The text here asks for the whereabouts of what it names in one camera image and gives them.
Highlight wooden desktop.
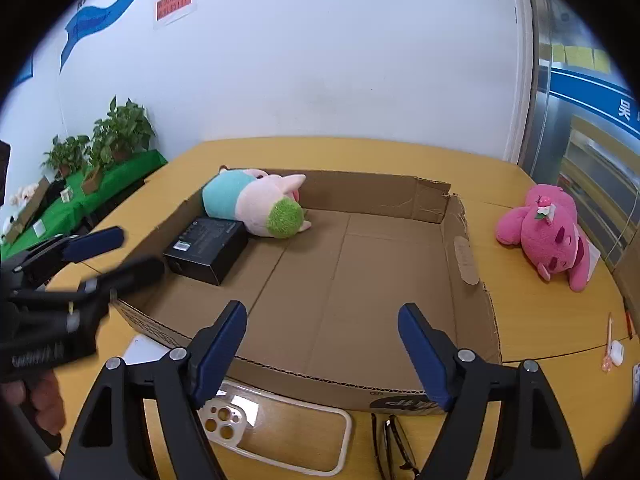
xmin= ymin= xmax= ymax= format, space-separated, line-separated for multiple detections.
xmin=45 ymin=135 xmax=640 ymax=480

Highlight teal and pink plush pig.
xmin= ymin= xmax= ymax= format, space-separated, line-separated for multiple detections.
xmin=201 ymin=165 xmax=313 ymax=239

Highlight pink plush bear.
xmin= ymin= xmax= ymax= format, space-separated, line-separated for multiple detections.
xmin=495 ymin=183 xmax=601 ymax=293

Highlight blue wave wall decal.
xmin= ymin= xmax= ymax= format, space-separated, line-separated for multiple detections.
xmin=60 ymin=0 xmax=188 ymax=73

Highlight white cable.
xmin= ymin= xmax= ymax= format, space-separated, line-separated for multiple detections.
xmin=602 ymin=180 xmax=636 ymax=263

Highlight large potted green plant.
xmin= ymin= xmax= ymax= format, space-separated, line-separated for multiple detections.
xmin=92 ymin=96 xmax=156 ymax=163

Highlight red wall notice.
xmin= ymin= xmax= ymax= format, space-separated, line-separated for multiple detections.
xmin=152 ymin=0 xmax=197 ymax=26

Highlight silver folding phone stand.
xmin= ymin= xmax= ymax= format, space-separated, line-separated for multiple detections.
xmin=122 ymin=335 xmax=173 ymax=368

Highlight black monitor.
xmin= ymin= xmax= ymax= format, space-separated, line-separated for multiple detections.
xmin=0 ymin=142 xmax=11 ymax=207

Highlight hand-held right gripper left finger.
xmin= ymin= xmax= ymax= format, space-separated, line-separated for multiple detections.
xmin=60 ymin=300 xmax=248 ymax=480

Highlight small black product box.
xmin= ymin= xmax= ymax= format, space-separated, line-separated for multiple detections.
xmin=163 ymin=216 xmax=249 ymax=287

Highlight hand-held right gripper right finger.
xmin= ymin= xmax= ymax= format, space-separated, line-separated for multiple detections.
xmin=397 ymin=302 xmax=583 ymax=480

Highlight cream phone case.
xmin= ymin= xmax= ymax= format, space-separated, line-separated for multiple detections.
xmin=197 ymin=380 xmax=353 ymax=476

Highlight person's left hand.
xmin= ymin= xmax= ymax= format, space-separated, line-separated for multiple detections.
xmin=0 ymin=374 xmax=67 ymax=437

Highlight blue door sign band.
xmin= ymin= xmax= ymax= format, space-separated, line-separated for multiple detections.
xmin=547 ymin=67 xmax=640 ymax=138

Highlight small potted green plant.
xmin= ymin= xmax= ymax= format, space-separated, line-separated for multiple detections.
xmin=81 ymin=157 xmax=105 ymax=194

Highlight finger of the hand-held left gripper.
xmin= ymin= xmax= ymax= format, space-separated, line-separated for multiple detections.
xmin=75 ymin=256 xmax=166 ymax=321
xmin=22 ymin=226 xmax=125 ymax=287

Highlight blue wall poster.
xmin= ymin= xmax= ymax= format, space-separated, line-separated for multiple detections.
xmin=12 ymin=55 xmax=34 ymax=87

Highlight white plush toy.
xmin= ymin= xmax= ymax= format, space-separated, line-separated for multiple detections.
xmin=10 ymin=184 xmax=39 ymax=207

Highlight brown cardboard carton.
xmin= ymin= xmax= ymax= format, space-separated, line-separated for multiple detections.
xmin=2 ymin=176 xmax=51 ymax=244

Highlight shallow cardboard box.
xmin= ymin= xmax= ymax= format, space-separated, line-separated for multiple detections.
xmin=110 ymin=167 xmax=503 ymax=417

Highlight green table cloth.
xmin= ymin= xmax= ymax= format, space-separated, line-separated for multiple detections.
xmin=0 ymin=149 xmax=168 ymax=261

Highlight medium potted green plant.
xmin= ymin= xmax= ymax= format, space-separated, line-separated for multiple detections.
xmin=42 ymin=135 xmax=91 ymax=179

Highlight black glasses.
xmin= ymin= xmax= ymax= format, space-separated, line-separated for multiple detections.
xmin=371 ymin=411 xmax=421 ymax=480

